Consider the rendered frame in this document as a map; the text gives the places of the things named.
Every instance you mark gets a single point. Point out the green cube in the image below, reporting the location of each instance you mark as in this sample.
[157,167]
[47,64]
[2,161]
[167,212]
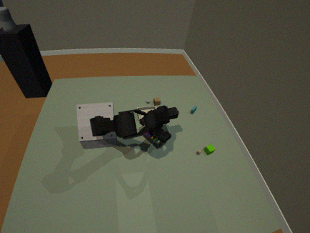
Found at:
[209,149]

